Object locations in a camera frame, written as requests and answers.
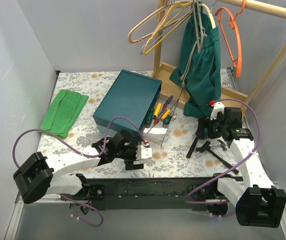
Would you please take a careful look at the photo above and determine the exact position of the floral table mat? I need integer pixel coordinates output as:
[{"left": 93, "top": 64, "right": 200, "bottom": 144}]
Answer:
[{"left": 31, "top": 68, "right": 250, "bottom": 180}]

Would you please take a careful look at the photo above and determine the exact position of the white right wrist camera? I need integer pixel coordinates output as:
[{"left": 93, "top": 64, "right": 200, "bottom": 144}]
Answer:
[{"left": 209, "top": 100, "right": 225, "bottom": 120}]

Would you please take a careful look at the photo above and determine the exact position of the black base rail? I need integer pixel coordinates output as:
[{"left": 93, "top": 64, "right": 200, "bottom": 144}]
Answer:
[{"left": 60, "top": 176, "right": 241, "bottom": 213}]

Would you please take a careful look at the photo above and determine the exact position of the lilac thin hanger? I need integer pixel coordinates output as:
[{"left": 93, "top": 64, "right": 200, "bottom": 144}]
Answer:
[{"left": 140, "top": 0, "right": 184, "bottom": 55}]

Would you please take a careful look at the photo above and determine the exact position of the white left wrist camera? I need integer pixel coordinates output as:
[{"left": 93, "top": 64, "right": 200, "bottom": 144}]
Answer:
[{"left": 136, "top": 144, "right": 153, "bottom": 160}]

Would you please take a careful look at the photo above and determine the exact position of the green stubby screwdriver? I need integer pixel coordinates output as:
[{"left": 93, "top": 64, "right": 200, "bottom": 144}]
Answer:
[{"left": 163, "top": 115, "right": 172, "bottom": 126}]

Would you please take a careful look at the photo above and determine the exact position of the green folded cloth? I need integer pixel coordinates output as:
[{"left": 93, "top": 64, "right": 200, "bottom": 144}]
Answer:
[{"left": 40, "top": 89, "right": 89, "bottom": 139}]

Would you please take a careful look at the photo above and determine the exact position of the yellow black screwdriver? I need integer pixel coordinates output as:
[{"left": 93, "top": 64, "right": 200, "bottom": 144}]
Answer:
[{"left": 153, "top": 103, "right": 162, "bottom": 120}]

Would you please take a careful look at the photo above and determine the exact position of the orange yellow screwdriver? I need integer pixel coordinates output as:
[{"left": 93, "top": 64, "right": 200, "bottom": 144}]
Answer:
[{"left": 161, "top": 109, "right": 171, "bottom": 120}]

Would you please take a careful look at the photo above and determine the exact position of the dark green drawstring bag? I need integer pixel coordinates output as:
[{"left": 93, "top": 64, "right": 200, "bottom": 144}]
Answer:
[{"left": 169, "top": 3, "right": 221, "bottom": 118}]

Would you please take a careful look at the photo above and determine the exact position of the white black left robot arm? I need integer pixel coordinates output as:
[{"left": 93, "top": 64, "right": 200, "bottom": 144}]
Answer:
[{"left": 13, "top": 130, "right": 153, "bottom": 204}]

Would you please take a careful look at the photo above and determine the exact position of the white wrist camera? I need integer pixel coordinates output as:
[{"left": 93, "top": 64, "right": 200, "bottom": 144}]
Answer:
[
  {"left": 209, "top": 100, "right": 225, "bottom": 120},
  {"left": 136, "top": 144, "right": 153, "bottom": 160}
]

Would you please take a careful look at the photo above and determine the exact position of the clear acrylic drawer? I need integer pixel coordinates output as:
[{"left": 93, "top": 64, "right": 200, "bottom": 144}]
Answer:
[{"left": 142, "top": 94, "right": 176, "bottom": 147}]

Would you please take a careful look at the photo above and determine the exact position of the wooden clothes rack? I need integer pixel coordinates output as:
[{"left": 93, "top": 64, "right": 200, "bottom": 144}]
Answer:
[{"left": 141, "top": 0, "right": 286, "bottom": 118}]

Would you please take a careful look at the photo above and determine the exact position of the orange plastic hanger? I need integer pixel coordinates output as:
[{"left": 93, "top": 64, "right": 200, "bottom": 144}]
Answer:
[{"left": 214, "top": 0, "right": 246, "bottom": 78}]

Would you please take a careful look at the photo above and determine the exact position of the yellow hanger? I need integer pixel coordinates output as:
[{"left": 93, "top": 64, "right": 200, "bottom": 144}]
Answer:
[{"left": 140, "top": 0, "right": 195, "bottom": 55}]

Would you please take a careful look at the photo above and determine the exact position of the cream white hanger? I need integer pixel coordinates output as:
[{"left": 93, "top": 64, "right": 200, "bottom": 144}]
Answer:
[{"left": 199, "top": 3, "right": 216, "bottom": 29}]

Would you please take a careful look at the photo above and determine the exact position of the beige wooden hanger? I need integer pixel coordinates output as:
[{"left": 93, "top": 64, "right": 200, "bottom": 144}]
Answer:
[{"left": 127, "top": 2, "right": 184, "bottom": 45}]

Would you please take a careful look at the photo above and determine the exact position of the teal drawer box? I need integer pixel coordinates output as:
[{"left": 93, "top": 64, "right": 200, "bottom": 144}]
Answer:
[{"left": 93, "top": 69, "right": 162, "bottom": 137}]

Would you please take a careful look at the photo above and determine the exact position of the black claw hammer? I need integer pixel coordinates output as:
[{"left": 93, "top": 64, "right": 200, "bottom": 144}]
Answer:
[{"left": 206, "top": 139, "right": 240, "bottom": 175}]

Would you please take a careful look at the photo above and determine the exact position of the hammer with black grip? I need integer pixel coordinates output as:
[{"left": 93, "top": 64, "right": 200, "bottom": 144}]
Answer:
[{"left": 186, "top": 136, "right": 199, "bottom": 159}]

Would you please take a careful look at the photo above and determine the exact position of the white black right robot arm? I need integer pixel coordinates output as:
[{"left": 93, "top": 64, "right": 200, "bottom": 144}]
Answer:
[{"left": 193, "top": 102, "right": 286, "bottom": 228}]

